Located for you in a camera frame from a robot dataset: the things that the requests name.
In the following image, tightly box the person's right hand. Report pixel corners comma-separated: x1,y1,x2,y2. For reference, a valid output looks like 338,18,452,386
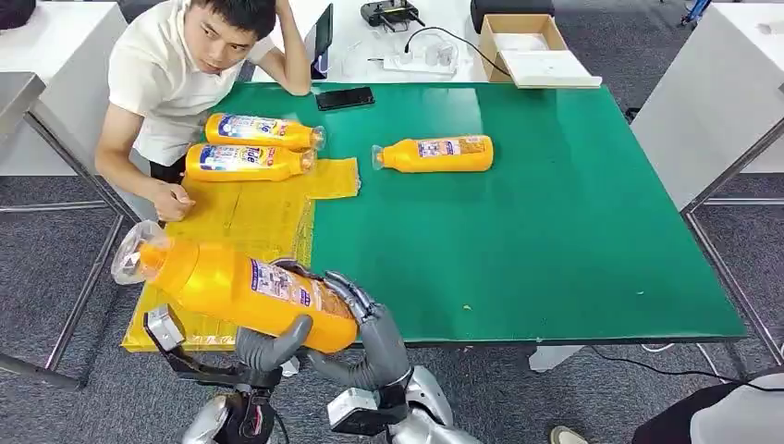
148,180,197,223

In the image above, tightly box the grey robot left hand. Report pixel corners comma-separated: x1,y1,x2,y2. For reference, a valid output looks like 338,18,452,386
235,258,323,373

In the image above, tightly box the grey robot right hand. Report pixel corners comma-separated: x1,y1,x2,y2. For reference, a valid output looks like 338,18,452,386
304,271,412,393

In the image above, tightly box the orange drink bottle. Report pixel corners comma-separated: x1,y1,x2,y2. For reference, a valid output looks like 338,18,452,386
371,135,495,175
184,142,318,183
110,220,360,355
204,112,327,153

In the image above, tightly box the yellow sheet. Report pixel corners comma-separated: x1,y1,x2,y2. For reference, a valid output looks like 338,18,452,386
120,157,361,355

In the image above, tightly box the person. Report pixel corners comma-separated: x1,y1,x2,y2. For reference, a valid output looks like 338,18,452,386
549,382,736,444
94,0,313,223

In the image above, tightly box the white side table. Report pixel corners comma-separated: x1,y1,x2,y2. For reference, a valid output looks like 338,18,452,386
0,0,161,222

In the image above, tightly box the work table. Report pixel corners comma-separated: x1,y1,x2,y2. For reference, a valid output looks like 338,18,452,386
120,82,750,374

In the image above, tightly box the grey steel table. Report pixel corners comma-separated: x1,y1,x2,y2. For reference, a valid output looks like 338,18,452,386
0,72,127,390

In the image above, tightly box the black smartphone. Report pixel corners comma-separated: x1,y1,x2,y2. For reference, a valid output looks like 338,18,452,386
315,86,376,113

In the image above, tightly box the green table mat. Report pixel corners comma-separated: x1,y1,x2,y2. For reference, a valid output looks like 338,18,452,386
211,82,749,344

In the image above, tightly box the black tablet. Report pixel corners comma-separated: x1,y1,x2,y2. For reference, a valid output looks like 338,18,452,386
309,3,335,81

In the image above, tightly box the white desk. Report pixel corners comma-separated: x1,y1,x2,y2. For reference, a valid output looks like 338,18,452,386
251,0,489,85

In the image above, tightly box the black object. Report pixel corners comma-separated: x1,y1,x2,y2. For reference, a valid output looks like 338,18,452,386
0,0,37,31

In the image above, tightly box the white power strip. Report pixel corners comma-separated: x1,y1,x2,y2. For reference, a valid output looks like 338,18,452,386
382,54,459,76

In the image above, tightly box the black controller device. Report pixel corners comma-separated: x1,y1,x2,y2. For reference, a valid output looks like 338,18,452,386
360,0,425,33

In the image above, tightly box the brown cardboard box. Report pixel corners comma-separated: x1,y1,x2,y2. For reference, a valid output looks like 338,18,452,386
478,13,570,84

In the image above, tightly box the white flat board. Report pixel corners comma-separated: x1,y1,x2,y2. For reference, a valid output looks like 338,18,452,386
498,48,604,90

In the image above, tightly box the white foam pad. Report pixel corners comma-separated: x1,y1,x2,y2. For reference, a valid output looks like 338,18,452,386
493,31,549,52

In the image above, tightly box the blue stand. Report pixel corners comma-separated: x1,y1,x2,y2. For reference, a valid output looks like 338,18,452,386
678,0,715,27

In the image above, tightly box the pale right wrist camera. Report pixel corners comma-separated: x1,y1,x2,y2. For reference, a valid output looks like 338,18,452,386
325,387,399,438

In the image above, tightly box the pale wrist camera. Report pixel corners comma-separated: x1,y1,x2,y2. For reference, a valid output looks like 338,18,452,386
142,304,188,369
325,387,399,438

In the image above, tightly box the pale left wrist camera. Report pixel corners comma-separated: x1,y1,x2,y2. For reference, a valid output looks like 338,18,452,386
142,304,188,369

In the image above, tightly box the black floor cable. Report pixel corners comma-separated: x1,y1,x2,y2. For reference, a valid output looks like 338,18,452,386
589,346,784,393

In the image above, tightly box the white table with steel frame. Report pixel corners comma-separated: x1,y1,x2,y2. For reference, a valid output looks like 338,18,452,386
629,1,784,365

